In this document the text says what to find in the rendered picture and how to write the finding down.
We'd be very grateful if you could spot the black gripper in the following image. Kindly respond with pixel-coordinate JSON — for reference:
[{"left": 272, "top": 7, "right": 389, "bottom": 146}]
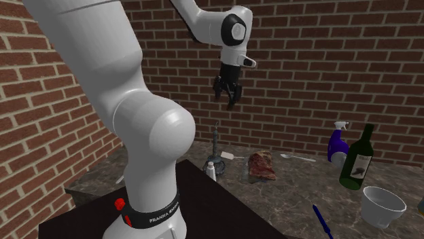
[{"left": 212, "top": 62, "right": 243, "bottom": 112}]

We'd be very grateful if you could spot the grey candlestick with candle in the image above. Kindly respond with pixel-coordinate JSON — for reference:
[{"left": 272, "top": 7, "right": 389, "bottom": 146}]
[{"left": 202, "top": 122, "right": 227, "bottom": 177}]

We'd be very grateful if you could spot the white spatula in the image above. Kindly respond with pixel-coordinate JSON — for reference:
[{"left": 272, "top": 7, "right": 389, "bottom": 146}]
[{"left": 220, "top": 151, "right": 246, "bottom": 161}]

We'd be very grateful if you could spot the small white bottle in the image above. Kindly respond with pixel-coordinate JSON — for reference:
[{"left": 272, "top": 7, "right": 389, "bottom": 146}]
[{"left": 206, "top": 161, "right": 217, "bottom": 182}]

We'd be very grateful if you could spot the raw red meat piece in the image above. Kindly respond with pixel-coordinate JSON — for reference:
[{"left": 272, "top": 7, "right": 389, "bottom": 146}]
[{"left": 247, "top": 150, "right": 278, "bottom": 181}]

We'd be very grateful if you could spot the clear glass plate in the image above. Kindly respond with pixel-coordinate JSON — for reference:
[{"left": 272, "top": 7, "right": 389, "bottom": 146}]
[{"left": 240, "top": 161, "right": 270, "bottom": 185}]

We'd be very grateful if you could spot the silver spoon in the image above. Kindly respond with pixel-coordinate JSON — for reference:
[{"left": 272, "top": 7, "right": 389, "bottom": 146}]
[{"left": 280, "top": 153, "right": 317, "bottom": 163}]

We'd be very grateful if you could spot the dark robot stand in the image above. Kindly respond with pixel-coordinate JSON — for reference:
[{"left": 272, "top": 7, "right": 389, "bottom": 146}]
[{"left": 37, "top": 158, "right": 289, "bottom": 239}]

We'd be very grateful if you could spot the purple spray bottle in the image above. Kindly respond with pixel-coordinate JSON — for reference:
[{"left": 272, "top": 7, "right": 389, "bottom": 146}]
[{"left": 326, "top": 121, "right": 351, "bottom": 168}]

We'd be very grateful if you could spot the green wine bottle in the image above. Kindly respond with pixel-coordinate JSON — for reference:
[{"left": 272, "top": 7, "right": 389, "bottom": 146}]
[{"left": 338, "top": 123, "right": 376, "bottom": 191}]

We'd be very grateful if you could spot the blue pen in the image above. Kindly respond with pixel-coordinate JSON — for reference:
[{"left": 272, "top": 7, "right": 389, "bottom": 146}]
[{"left": 311, "top": 203, "right": 335, "bottom": 239}]

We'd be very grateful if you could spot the white bowl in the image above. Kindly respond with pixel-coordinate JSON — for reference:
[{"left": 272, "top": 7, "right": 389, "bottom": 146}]
[{"left": 359, "top": 185, "right": 408, "bottom": 230}]

